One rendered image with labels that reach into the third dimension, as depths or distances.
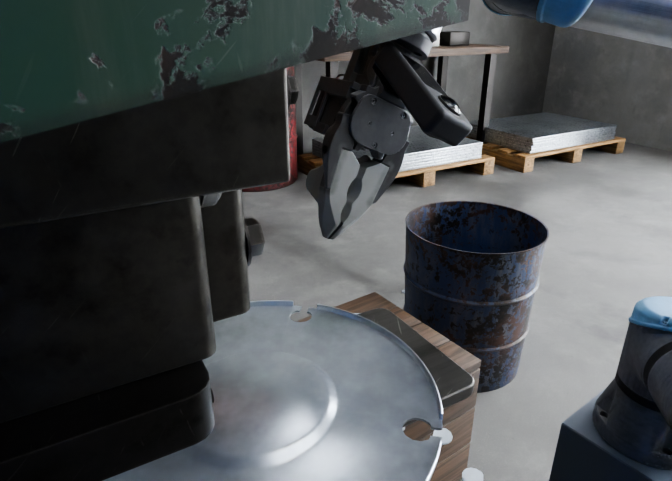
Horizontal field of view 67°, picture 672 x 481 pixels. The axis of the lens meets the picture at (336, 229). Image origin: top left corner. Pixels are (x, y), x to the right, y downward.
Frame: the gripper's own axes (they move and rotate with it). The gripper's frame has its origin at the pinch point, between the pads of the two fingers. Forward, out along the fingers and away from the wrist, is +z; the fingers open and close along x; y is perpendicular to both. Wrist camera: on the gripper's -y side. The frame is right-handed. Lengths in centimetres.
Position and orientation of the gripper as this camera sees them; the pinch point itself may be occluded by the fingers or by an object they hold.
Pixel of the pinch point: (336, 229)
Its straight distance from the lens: 50.8
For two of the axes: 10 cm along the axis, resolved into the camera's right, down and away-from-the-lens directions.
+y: -5.3, -3.3, 7.8
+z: -3.6, 9.2, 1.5
